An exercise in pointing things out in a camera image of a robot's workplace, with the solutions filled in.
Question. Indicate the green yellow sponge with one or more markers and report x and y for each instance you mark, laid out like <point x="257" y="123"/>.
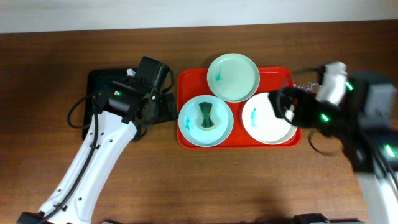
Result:
<point x="206" y="109"/>

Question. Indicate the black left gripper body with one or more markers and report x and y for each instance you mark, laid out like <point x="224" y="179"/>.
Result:
<point x="162" y="109"/>

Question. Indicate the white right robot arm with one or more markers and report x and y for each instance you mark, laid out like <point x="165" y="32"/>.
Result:
<point x="355" y="108"/>

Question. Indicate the light blue plate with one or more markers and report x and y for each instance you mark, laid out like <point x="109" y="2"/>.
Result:
<point x="190" y="120"/>

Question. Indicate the black plastic tray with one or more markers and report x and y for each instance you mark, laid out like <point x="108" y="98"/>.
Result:
<point x="98" y="79"/>

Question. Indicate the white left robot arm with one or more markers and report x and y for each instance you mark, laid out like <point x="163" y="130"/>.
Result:
<point x="122" y="113"/>

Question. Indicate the white plate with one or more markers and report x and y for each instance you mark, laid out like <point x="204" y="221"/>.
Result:
<point x="261" y="123"/>

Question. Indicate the red plastic tray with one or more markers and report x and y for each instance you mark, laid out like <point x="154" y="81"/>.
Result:
<point x="193" y="82"/>

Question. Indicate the mint green plate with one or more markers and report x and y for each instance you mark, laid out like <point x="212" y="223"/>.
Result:
<point x="233" y="77"/>

